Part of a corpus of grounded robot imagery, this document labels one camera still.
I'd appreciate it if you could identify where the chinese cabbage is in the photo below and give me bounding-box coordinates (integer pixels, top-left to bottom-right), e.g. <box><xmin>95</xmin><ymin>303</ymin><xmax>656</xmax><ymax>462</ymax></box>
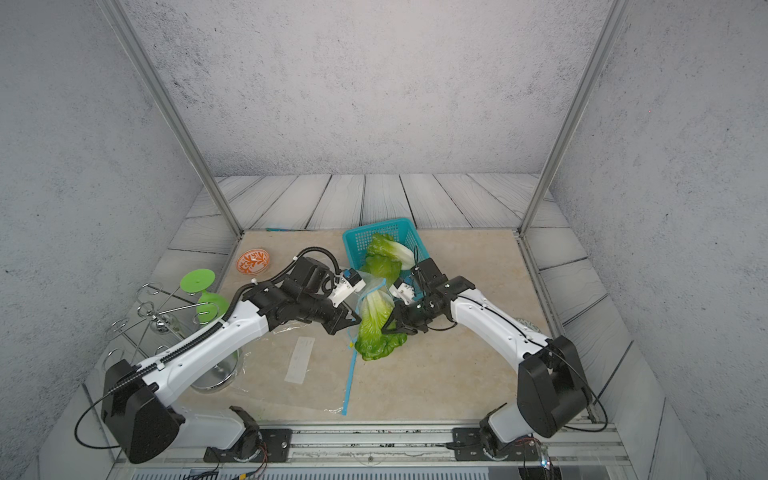
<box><xmin>367</xmin><ymin>233</ymin><xmax>416</xmax><ymax>270</ymax></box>
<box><xmin>361</xmin><ymin>255</ymin><xmax>402</xmax><ymax>286</ymax></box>
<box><xmin>355</xmin><ymin>290</ymin><xmax>407</xmax><ymax>361</ymax></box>

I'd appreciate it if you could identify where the chinese cabbage top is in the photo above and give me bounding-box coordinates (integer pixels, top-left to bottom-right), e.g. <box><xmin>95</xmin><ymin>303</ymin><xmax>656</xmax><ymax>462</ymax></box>
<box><xmin>367</xmin><ymin>233</ymin><xmax>416</xmax><ymax>270</ymax></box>

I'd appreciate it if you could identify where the teal plastic basket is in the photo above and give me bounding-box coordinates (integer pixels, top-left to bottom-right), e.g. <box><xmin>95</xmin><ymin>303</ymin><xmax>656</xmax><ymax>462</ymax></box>
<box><xmin>342</xmin><ymin>218</ymin><xmax>429</xmax><ymax>298</ymax></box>

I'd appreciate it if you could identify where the clear zipper bag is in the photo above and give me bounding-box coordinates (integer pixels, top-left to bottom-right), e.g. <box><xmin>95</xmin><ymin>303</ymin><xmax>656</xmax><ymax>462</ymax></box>
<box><xmin>226</xmin><ymin>323</ymin><xmax>357</xmax><ymax>416</ymax></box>
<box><xmin>355</xmin><ymin>268</ymin><xmax>408</xmax><ymax>361</ymax></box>

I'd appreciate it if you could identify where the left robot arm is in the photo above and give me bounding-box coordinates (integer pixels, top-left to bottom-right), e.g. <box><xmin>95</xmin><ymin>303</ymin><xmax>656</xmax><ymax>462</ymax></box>
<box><xmin>101</xmin><ymin>257</ymin><xmax>365</xmax><ymax>464</ymax></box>

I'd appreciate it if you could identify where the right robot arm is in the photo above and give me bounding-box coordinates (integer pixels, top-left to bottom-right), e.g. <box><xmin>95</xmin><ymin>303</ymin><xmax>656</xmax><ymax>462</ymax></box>
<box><xmin>382</xmin><ymin>258</ymin><xmax>593</xmax><ymax>459</ymax></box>

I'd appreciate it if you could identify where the orange patterned bowl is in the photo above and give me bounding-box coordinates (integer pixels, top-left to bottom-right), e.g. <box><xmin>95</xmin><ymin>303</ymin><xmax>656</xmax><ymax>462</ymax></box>
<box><xmin>235</xmin><ymin>248</ymin><xmax>270</xmax><ymax>276</ymax></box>

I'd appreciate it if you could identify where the green plastic goblet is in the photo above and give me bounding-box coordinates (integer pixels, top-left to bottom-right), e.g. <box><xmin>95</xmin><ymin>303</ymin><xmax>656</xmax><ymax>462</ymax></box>
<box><xmin>180</xmin><ymin>269</ymin><xmax>230</xmax><ymax>326</ymax></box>

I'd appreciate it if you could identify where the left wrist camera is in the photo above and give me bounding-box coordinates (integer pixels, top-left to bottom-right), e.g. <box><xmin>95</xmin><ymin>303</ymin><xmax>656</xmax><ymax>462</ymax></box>
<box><xmin>328</xmin><ymin>269</ymin><xmax>366</xmax><ymax>308</ymax></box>

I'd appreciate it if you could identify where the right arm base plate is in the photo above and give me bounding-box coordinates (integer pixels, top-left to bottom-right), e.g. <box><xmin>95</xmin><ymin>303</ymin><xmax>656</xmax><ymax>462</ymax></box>
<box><xmin>445</xmin><ymin>427</ymin><xmax>542</xmax><ymax>462</ymax></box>

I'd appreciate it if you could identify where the metal wire cup rack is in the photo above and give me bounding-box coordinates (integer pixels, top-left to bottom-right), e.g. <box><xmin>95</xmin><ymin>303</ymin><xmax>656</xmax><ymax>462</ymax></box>
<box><xmin>103</xmin><ymin>283</ymin><xmax>219</xmax><ymax>368</ymax></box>

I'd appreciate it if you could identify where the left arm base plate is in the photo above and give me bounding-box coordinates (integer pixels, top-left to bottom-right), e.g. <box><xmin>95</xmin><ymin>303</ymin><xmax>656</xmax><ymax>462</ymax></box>
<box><xmin>203</xmin><ymin>428</ymin><xmax>293</xmax><ymax>464</ymax></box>

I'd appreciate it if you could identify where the left aluminium frame post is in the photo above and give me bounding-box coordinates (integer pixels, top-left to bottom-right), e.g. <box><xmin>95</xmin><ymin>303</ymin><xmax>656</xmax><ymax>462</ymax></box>
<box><xmin>98</xmin><ymin>0</ymin><xmax>244</xmax><ymax>239</ymax></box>

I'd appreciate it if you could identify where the aluminium frame post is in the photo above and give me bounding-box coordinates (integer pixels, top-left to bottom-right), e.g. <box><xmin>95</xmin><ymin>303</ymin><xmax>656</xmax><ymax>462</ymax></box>
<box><xmin>518</xmin><ymin>0</ymin><xmax>630</xmax><ymax>237</ymax></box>
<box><xmin>98</xmin><ymin>0</ymin><xmax>244</xmax><ymax>239</ymax></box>

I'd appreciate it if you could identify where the right aluminium frame post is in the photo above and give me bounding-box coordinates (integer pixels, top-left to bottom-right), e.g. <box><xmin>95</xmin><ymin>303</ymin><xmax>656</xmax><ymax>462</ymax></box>
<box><xmin>518</xmin><ymin>0</ymin><xmax>630</xmax><ymax>237</ymax></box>

